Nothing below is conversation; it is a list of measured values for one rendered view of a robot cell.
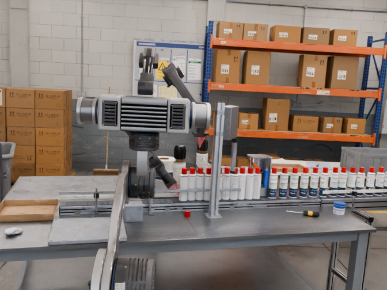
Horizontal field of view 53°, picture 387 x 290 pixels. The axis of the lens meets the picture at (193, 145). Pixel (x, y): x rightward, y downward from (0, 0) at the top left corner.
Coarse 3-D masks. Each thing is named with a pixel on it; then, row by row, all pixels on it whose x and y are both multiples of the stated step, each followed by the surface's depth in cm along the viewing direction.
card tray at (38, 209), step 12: (0, 204) 218; (12, 204) 227; (24, 204) 229; (36, 204) 231; (48, 204) 232; (0, 216) 202; (12, 216) 204; (24, 216) 205; (36, 216) 207; (48, 216) 208
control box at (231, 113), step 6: (228, 108) 219; (234, 108) 224; (228, 114) 219; (234, 114) 226; (228, 120) 220; (234, 120) 227; (228, 126) 220; (234, 126) 229; (228, 132) 221; (234, 132) 230; (228, 138) 221
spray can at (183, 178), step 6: (186, 168) 236; (180, 174) 237; (186, 174) 236; (180, 180) 236; (186, 180) 235; (180, 186) 236; (186, 186) 236; (180, 192) 237; (186, 192) 237; (180, 198) 237; (186, 198) 238
